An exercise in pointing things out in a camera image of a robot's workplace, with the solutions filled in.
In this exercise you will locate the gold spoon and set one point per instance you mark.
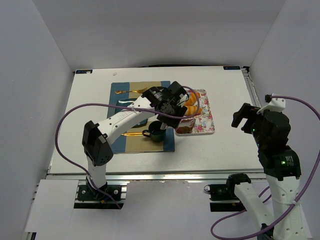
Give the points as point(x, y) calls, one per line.
point(132, 134)

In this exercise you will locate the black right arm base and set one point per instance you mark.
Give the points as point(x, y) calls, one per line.
point(225, 192)

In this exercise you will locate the brown chocolate pastry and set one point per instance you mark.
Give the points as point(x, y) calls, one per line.
point(186, 126)

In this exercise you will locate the dark teal mug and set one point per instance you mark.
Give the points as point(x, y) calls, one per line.
point(154, 132)

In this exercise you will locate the striped orange croissant lower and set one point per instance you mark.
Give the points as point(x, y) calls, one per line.
point(192, 110)

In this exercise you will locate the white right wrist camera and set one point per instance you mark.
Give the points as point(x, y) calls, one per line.
point(274, 104)

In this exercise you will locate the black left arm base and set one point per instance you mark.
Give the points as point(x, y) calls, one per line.
point(85, 193)

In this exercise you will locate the gold fork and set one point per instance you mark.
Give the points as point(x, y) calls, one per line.
point(140, 91)

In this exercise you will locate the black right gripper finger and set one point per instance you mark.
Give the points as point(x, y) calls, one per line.
point(237, 118)
point(250, 114)

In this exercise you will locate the aluminium side rail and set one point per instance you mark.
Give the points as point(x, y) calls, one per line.
point(250, 86)

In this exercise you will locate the striped orange croissant upper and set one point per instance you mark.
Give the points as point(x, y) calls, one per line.
point(192, 98)

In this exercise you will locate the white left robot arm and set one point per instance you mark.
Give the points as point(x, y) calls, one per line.
point(98, 137)

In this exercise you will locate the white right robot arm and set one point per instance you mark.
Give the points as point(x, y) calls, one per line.
point(283, 171)

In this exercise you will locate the striped orange croissant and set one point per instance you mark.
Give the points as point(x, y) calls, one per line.
point(192, 98)
point(192, 110)

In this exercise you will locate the floral rectangular tray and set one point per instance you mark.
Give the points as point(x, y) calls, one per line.
point(201, 124)

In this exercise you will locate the blue table label right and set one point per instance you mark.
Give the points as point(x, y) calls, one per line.
point(231, 68)

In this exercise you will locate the teal square plate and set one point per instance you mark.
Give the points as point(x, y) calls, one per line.
point(126, 103)

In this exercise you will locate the blue table label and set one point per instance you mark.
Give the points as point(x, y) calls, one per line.
point(83, 71)
point(231, 68)

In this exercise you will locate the aluminium front rail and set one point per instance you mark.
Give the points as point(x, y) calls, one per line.
point(163, 176)

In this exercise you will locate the blue table label left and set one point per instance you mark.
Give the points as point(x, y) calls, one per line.
point(83, 71)

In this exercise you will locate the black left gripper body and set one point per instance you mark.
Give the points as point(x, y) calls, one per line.
point(167, 121)

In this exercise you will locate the blue beige placemat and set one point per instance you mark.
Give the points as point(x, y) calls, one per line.
point(139, 144)

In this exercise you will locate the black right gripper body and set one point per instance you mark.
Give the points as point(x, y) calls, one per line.
point(243, 116)

